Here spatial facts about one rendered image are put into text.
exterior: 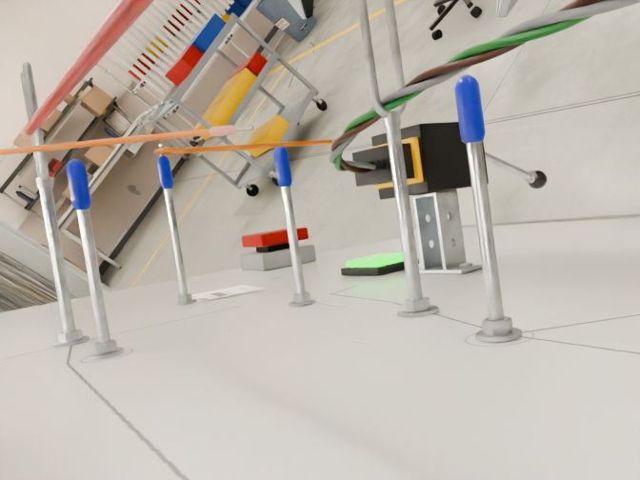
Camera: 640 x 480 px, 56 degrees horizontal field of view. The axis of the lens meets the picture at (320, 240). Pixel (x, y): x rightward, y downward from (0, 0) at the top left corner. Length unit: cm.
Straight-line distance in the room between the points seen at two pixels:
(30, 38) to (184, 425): 859
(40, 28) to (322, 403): 864
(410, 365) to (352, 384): 2
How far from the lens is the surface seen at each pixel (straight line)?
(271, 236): 56
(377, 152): 34
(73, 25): 881
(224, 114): 439
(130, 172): 857
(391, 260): 41
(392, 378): 18
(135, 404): 20
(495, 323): 20
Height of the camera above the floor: 129
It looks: 23 degrees down
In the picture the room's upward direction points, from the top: 52 degrees counter-clockwise
